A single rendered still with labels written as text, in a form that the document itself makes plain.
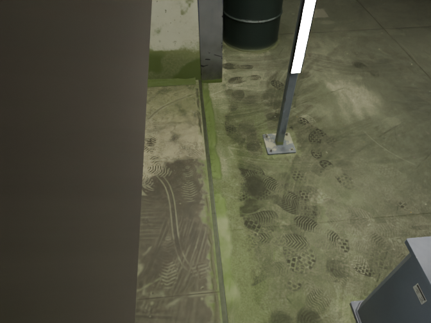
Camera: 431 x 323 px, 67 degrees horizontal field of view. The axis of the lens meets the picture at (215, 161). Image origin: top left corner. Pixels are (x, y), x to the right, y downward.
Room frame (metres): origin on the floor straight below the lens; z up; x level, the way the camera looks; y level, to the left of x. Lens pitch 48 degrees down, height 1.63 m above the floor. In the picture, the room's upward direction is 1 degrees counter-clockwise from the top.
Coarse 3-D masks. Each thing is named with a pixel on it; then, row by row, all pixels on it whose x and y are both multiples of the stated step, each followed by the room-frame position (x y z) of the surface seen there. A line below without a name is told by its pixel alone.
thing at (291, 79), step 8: (296, 24) 1.64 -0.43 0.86; (296, 32) 1.62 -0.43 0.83; (288, 72) 1.63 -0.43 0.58; (288, 80) 1.61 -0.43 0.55; (296, 80) 1.61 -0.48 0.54; (288, 88) 1.60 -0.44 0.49; (288, 96) 1.60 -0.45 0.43; (288, 104) 1.60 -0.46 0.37; (280, 112) 1.64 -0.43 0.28; (288, 112) 1.60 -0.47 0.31; (280, 120) 1.61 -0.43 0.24; (280, 128) 1.60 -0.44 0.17; (280, 136) 1.60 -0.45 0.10; (280, 144) 1.60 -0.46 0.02
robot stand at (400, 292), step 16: (416, 240) 0.52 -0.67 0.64; (416, 256) 0.47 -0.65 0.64; (400, 272) 0.47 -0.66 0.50; (416, 272) 0.44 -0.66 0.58; (384, 288) 0.47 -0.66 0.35; (400, 288) 0.43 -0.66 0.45; (416, 288) 0.40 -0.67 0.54; (352, 304) 0.52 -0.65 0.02; (368, 304) 0.47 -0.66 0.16; (384, 304) 0.43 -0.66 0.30; (400, 304) 0.39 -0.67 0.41; (416, 304) 0.36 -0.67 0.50; (368, 320) 0.42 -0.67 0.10; (384, 320) 0.38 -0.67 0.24; (400, 320) 0.35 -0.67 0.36; (416, 320) 0.32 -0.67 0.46
